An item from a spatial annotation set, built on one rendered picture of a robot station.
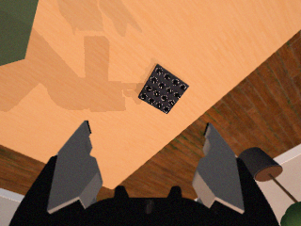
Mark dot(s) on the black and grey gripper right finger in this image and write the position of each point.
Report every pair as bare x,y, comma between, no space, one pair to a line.
225,185

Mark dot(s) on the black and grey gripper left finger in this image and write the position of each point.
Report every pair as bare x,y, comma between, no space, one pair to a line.
68,184

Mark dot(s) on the black knob box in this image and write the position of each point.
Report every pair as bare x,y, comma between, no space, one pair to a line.
163,89

